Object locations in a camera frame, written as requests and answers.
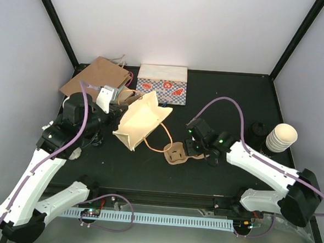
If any single cardboard cup carrier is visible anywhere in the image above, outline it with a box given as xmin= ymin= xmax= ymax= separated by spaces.
xmin=163 ymin=142 xmax=204 ymax=165

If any cream paper bag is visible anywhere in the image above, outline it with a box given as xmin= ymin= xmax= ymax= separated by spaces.
xmin=113 ymin=91 xmax=172 ymax=151

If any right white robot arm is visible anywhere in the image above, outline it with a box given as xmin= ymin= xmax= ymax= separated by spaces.
xmin=183 ymin=118 xmax=322 ymax=227

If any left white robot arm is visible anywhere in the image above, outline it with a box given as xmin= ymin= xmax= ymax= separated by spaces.
xmin=0 ymin=92 xmax=128 ymax=243

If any brown kraft paper bag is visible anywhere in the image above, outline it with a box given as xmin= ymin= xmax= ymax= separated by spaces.
xmin=60 ymin=57 xmax=131 ymax=96

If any crumpled white paper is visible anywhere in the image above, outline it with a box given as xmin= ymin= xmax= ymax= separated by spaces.
xmin=42 ymin=121 xmax=54 ymax=131

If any blue checkered bakery bag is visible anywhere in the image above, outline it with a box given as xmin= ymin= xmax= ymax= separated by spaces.
xmin=136 ymin=64 xmax=188 ymax=106

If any right white cup stack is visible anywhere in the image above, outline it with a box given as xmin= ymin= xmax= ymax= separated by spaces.
xmin=265 ymin=123 xmax=298 ymax=153

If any small green circuit board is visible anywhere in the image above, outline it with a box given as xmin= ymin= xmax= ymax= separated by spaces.
xmin=80 ymin=208 xmax=101 ymax=217

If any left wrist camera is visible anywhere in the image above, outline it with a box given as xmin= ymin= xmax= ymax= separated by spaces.
xmin=96 ymin=86 xmax=120 ymax=114

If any light blue cable duct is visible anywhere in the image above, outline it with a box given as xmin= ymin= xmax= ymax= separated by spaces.
xmin=62 ymin=205 xmax=234 ymax=233

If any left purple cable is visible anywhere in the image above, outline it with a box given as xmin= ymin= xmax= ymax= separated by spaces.
xmin=0 ymin=75 xmax=143 ymax=243

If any purple cable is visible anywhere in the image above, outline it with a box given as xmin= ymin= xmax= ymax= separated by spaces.
xmin=182 ymin=94 xmax=324 ymax=243
xmin=0 ymin=75 xmax=143 ymax=243

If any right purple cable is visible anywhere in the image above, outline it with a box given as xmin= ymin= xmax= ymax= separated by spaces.
xmin=182 ymin=94 xmax=324 ymax=243

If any left black frame post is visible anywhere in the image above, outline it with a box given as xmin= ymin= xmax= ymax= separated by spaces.
xmin=41 ymin=0 xmax=79 ymax=69

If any black frame post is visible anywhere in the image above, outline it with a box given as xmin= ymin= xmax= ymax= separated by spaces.
xmin=269 ymin=0 xmax=324 ymax=80
xmin=41 ymin=0 xmax=79 ymax=69

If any right black frame post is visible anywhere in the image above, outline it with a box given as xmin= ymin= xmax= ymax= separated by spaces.
xmin=269 ymin=0 xmax=324 ymax=80

